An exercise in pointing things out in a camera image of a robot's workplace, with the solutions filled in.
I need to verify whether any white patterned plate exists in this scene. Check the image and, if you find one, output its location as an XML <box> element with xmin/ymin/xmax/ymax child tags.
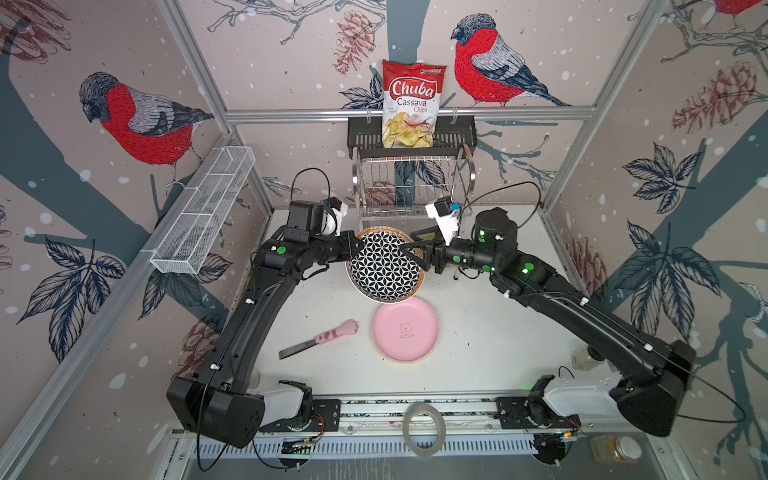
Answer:
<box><xmin>346</xmin><ymin>226</ymin><xmax>424</xmax><ymax>304</ymax></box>

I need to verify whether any steel two-tier dish rack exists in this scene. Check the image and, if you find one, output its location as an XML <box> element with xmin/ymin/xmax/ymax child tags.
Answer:
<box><xmin>352</xmin><ymin>145</ymin><xmax>476</xmax><ymax>225</ymax></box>

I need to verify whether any pink plate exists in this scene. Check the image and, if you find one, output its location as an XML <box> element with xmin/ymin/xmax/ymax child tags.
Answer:
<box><xmin>371</xmin><ymin>297</ymin><xmax>440</xmax><ymax>363</ymax></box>

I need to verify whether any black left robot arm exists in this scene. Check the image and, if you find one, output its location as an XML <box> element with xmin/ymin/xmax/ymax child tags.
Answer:
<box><xmin>167</xmin><ymin>197</ymin><xmax>363</xmax><ymax>448</ymax></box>

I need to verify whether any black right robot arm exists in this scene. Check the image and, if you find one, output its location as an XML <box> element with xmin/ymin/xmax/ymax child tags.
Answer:
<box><xmin>399</xmin><ymin>207</ymin><xmax>695</xmax><ymax>437</ymax></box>

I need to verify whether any pink cat paw knife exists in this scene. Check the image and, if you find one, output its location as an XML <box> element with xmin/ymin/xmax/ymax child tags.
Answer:
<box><xmin>278</xmin><ymin>320</ymin><xmax>359</xmax><ymax>360</ymax></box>

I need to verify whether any Chuba cassava chips bag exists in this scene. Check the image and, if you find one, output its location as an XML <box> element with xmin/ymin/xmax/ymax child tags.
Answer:
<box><xmin>382</xmin><ymin>61</ymin><xmax>446</xmax><ymax>148</ymax></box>

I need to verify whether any grey tape roll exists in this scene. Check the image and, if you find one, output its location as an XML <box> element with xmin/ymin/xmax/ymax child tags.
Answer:
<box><xmin>402</xmin><ymin>402</ymin><xmax>447</xmax><ymax>458</ymax></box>

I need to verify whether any small jar black lid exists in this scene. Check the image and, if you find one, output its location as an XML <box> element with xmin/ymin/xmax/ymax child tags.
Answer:
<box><xmin>571</xmin><ymin>345</ymin><xmax>605</xmax><ymax>371</ymax></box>

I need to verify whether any glass jar white lid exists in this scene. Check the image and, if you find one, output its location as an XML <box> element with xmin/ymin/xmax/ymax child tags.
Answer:
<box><xmin>589</xmin><ymin>435</ymin><xmax>642</xmax><ymax>466</ymax></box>

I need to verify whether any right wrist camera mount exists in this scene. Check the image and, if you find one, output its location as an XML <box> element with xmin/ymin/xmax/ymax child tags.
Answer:
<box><xmin>425</xmin><ymin>196</ymin><xmax>461</xmax><ymax>246</ymax></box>

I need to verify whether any black wall shelf basket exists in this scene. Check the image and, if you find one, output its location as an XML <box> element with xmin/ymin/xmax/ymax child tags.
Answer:
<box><xmin>347</xmin><ymin>116</ymin><xmax>477</xmax><ymax>160</ymax></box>

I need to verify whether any white wire mesh basket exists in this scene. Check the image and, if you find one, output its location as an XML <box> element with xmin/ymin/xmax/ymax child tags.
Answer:
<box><xmin>150</xmin><ymin>146</ymin><xmax>255</xmax><ymax>275</ymax></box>

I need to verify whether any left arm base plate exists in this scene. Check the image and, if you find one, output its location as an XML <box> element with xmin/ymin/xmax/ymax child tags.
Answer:
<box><xmin>259</xmin><ymin>399</ymin><xmax>341</xmax><ymax>433</ymax></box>

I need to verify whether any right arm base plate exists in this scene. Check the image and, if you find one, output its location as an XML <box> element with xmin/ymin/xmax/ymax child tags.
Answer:
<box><xmin>494</xmin><ymin>396</ymin><xmax>581</xmax><ymax>430</ymax></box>

